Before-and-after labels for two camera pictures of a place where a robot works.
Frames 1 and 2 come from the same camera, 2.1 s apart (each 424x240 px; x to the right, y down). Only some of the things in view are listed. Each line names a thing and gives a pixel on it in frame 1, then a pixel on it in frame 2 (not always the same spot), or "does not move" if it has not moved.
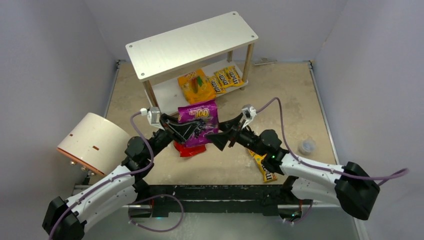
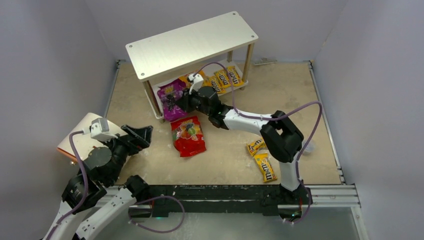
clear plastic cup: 307,147 does not move
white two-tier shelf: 194,63 does not move
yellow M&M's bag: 235,79 does not move
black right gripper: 237,129 → 187,101
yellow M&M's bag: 223,78 does not move
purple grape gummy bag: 206,114 → 168,93
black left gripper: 166,125 → 131,139
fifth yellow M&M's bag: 267,176 does not move
